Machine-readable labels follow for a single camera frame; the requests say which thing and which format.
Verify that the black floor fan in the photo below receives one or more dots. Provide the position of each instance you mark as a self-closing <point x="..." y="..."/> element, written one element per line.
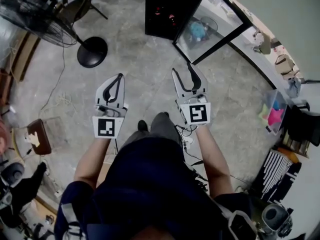
<point x="37" y="19"/>

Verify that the black metal chair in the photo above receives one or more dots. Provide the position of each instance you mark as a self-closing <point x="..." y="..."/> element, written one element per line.
<point x="75" y="1"/>

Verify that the brown stool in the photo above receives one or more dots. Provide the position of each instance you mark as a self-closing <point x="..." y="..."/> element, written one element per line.
<point x="41" y="136"/>

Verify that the black office chair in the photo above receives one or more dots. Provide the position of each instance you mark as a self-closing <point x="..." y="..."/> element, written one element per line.
<point x="302" y="124"/>

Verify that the green toy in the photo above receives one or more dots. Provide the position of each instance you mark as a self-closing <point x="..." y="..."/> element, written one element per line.
<point x="263" y="112"/>

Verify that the person's black shoe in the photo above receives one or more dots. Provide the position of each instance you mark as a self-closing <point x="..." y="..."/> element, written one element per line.
<point x="142" y="125"/>

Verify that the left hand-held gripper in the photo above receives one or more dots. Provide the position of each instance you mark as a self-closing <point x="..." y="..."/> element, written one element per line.
<point x="108" y="127"/>

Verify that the wooden boards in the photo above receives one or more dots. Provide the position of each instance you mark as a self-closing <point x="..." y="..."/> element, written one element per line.
<point x="23" y="56"/>

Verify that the grey blue bag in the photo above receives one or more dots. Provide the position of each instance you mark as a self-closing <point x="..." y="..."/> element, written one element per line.
<point x="293" y="87"/>

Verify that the grey round device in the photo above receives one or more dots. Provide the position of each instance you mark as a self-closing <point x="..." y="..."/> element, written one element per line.
<point x="13" y="174"/>
<point x="275" y="217"/>

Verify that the beige bag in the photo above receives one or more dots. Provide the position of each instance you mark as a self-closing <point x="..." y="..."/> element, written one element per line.
<point x="285" y="65"/>

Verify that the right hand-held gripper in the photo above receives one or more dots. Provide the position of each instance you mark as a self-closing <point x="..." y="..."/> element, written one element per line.
<point x="198" y="114"/>

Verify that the glass fridge door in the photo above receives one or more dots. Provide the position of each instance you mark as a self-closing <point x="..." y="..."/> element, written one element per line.
<point x="212" y="26"/>

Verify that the black white striped box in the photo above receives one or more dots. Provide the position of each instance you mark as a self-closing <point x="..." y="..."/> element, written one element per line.
<point x="275" y="174"/>

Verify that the person's right forearm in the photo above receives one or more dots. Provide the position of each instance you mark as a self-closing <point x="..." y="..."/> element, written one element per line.
<point x="215" y="164"/>

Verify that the white power adapter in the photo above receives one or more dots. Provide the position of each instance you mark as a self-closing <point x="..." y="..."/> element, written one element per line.
<point x="189" y="140"/>

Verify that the person's left forearm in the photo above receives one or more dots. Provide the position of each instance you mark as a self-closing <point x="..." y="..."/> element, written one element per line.
<point x="91" y="159"/>

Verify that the white paper scrap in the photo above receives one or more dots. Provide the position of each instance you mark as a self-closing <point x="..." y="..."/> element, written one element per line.
<point x="33" y="138"/>

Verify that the clear plastic box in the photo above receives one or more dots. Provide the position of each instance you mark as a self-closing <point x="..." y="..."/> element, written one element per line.
<point x="280" y="104"/>

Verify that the blue toy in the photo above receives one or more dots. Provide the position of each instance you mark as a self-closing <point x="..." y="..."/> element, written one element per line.
<point x="276" y="104"/>

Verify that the person's dark blue shirt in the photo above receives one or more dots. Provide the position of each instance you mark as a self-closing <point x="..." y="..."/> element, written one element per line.
<point x="150" y="191"/>

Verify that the dark soda bottle red label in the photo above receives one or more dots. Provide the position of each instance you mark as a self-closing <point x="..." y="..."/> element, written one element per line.
<point x="158" y="10"/>
<point x="172" y="19"/>

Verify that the black fridge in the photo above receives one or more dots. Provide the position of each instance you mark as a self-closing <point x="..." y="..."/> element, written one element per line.
<point x="160" y="26"/>

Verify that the pink star toy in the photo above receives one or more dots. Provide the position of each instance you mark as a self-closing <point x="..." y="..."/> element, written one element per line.
<point x="275" y="116"/>

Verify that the person's grey trousers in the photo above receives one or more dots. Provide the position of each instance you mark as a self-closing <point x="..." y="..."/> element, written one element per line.
<point x="160" y="127"/>

